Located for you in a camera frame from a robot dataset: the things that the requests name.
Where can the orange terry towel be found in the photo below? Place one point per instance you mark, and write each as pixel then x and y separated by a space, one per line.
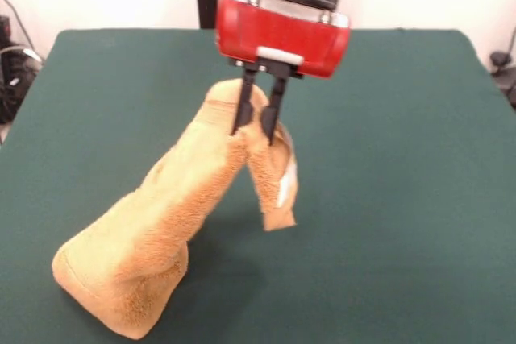
pixel 169 207

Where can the small black adapter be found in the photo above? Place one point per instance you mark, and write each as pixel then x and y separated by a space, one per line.
pixel 499 60

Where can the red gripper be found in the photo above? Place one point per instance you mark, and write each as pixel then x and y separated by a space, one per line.
pixel 278 38

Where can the black device with red light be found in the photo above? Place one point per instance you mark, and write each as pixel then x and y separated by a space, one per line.
pixel 4 30

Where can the dark green table cloth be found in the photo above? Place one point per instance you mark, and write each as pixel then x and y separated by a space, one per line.
pixel 403 199

